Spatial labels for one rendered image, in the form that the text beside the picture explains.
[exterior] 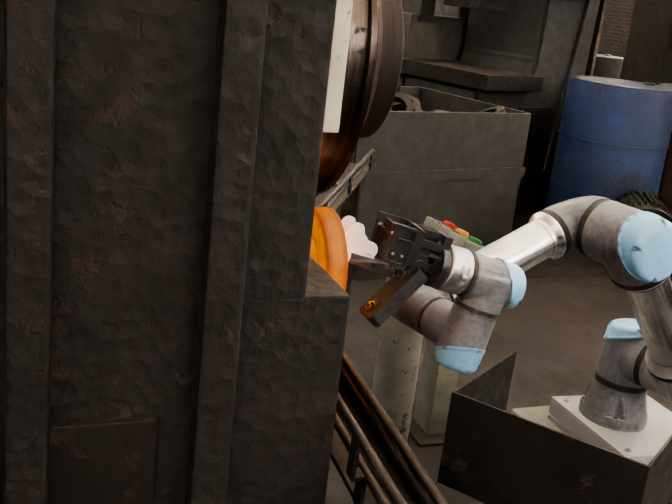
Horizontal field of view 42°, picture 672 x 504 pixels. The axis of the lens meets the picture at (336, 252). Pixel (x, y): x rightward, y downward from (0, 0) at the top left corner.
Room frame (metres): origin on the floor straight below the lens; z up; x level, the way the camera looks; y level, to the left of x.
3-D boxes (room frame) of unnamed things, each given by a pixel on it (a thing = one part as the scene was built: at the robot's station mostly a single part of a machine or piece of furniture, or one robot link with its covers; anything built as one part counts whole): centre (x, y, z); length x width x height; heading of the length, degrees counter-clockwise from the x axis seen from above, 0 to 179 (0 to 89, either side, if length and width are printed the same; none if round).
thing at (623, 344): (1.83, -0.68, 0.52); 0.13 x 0.12 x 0.14; 35
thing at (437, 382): (2.35, -0.34, 0.31); 0.24 x 0.16 x 0.62; 22
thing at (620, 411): (1.84, -0.67, 0.40); 0.15 x 0.15 x 0.10
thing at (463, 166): (4.20, -0.19, 0.39); 1.03 x 0.83 x 0.77; 127
